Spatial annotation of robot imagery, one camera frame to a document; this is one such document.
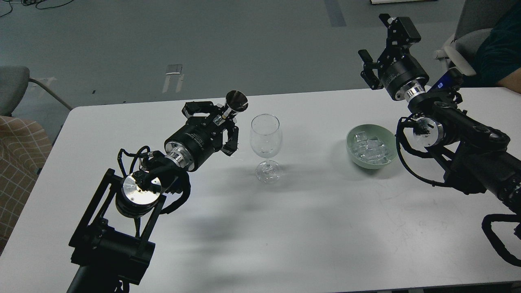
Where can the clear wine glass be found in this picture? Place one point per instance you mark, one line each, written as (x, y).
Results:
(266, 142)

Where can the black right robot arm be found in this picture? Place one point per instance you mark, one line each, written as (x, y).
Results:
(473, 156)

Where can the beige checked cushion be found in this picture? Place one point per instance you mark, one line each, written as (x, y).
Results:
(24, 149)

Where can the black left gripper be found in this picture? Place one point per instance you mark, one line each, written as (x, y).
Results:
(199, 138)

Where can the pile of clear ice cubes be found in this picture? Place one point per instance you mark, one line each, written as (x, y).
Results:
(371, 150)

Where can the person in teal sweater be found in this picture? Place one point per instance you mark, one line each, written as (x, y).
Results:
(498, 59)

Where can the green bowl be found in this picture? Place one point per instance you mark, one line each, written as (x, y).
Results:
(385, 135)

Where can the metal floor plate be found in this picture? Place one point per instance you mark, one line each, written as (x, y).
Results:
(173, 69)

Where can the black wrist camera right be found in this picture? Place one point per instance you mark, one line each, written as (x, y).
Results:
(452, 79)

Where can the steel double jigger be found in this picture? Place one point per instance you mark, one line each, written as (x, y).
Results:
(235, 102)

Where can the grey office chair right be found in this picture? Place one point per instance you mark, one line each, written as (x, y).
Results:
(477, 19)

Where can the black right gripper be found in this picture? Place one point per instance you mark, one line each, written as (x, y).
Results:
(395, 73)

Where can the grey chair left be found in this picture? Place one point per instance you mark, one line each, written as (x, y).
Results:
(14, 81)

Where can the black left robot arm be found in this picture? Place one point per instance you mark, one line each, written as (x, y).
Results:
(111, 244)

